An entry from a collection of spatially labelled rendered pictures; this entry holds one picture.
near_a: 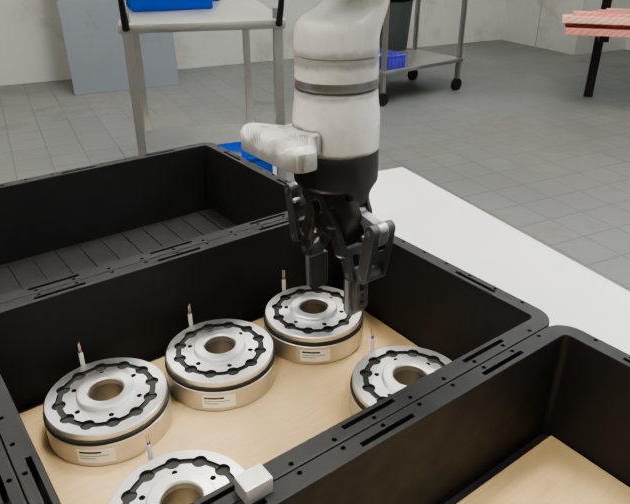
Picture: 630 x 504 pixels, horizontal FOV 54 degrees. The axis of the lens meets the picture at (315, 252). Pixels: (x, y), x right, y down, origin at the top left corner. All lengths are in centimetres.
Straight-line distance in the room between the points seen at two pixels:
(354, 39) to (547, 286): 67
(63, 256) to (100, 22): 478
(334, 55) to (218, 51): 598
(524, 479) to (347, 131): 31
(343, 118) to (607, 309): 65
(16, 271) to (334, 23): 54
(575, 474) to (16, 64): 588
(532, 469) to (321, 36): 38
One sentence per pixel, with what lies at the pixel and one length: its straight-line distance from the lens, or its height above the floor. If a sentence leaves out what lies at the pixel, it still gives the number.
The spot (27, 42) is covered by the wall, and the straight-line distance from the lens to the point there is 614.
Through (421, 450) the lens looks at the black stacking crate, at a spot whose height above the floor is 90.
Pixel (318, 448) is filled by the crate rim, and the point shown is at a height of 93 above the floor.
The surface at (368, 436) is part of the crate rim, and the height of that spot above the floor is 93.
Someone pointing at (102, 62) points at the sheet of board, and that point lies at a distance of 560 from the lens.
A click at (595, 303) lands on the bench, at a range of 106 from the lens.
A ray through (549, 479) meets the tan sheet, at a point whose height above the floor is 83.
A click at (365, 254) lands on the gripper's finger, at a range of 53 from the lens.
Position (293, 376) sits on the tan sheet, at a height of 83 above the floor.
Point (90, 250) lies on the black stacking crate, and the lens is 89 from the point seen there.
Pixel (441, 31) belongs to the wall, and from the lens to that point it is 772.
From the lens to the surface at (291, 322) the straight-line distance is 63.
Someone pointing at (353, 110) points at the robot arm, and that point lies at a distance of 51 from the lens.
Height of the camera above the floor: 121
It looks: 28 degrees down
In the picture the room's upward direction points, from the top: straight up
